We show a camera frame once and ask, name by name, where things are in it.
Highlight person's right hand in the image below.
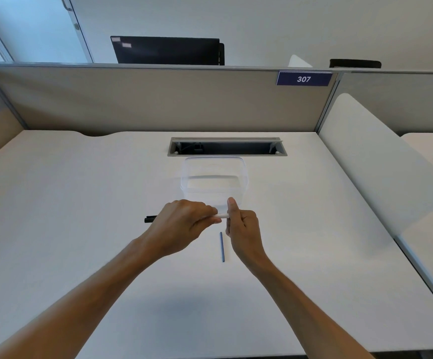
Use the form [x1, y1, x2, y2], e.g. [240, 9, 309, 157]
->
[225, 197, 269, 275]

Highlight person's left hand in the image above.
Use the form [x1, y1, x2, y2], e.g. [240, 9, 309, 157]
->
[138, 199, 223, 258]

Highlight white pen with black cap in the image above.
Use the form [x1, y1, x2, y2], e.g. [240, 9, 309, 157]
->
[144, 212, 230, 224]

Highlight person's left forearm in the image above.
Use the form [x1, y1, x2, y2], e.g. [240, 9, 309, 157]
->
[0, 237, 165, 359]

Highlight person's right forearm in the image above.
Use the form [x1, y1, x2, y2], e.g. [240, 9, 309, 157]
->
[252, 256, 374, 359]

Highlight clear plastic container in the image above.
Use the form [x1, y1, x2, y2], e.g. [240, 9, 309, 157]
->
[180, 156, 248, 213]

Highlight white rounded side divider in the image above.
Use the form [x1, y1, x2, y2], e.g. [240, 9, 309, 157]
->
[318, 93, 433, 238]

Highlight blue number sign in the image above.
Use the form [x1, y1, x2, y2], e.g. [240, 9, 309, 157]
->
[276, 70, 333, 87]

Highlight black monitor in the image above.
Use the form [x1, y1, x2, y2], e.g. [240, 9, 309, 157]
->
[110, 35, 225, 66]

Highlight white divider tip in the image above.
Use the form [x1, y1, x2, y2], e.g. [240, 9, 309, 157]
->
[288, 54, 313, 68]

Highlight black chair back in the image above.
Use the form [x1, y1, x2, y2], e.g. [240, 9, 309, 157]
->
[329, 58, 382, 69]

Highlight beige neighbouring partition panel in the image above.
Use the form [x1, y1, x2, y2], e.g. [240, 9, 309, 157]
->
[330, 70, 433, 137]

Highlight grey desk cable tray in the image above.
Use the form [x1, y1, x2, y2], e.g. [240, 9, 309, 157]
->
[167, 137, 288, 158]

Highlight glass door with metal frame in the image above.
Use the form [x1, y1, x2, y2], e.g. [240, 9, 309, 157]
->
[0, 0, 94, 64]

